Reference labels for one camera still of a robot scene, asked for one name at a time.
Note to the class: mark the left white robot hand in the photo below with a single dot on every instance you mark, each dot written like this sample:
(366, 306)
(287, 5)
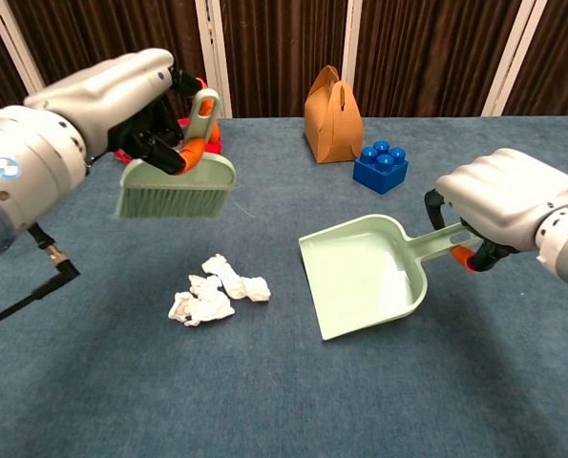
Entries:
(107, 90)

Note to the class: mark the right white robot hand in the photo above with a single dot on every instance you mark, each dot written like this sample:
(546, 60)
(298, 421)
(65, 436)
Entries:
(503, 191)

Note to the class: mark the mint green hand broom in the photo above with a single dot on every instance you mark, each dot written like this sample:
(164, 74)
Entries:
(178, 195)

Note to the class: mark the mint green dustpan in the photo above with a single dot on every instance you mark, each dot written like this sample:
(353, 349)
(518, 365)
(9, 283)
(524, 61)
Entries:
(360, 272)

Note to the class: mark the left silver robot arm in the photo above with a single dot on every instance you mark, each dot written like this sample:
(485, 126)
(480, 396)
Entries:
(21, 172)

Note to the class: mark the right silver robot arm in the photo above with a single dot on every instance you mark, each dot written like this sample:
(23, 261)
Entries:
(567, 243)

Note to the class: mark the blue toy building block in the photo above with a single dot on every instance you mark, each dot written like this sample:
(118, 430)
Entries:
(379, 176)

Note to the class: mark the brown paper gift box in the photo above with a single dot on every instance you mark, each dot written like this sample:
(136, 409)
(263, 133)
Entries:
(333, 129)

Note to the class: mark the white partition frame post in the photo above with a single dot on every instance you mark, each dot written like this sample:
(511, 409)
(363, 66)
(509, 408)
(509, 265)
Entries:
(213, 47)
(351, 38)
(16, 47)
(513, 57)

